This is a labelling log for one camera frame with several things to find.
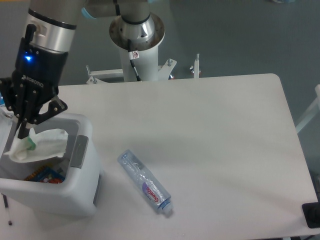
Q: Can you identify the white levelling foot bracket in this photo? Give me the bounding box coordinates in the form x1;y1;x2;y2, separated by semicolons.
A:
189;53;201;79

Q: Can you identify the colourful trash in bin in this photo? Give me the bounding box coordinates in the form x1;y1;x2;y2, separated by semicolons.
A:
23;163;66;184

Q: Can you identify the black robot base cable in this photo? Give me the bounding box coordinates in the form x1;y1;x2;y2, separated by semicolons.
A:
126;38;143;82

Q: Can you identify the black pen on table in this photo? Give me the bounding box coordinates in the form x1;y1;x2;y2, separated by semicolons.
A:
1;193;13;226

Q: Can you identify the blue bottle at edge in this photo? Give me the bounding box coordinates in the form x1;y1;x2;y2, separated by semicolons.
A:
0;93;5;106

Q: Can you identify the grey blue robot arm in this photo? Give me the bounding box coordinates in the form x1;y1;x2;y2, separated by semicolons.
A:
0;0;156;139

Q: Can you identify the clear plastic water bottle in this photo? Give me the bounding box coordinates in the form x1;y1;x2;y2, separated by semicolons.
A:
117;149;174;217

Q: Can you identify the white frame at right edge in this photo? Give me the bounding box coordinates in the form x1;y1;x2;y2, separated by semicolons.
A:
295;84;320;133

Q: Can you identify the white trash can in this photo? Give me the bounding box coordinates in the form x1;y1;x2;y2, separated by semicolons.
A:
0;113;103;216

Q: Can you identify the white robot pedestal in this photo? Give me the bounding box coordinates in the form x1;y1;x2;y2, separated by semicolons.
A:
86;13;177;85

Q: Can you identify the white tissue pack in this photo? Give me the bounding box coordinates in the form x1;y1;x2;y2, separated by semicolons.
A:
4;128;69;163

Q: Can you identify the black device at table corner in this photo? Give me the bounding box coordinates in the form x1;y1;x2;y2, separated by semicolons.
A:
302;202;320;229

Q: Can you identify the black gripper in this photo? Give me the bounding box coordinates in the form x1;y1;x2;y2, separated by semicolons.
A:
0;37;68;139

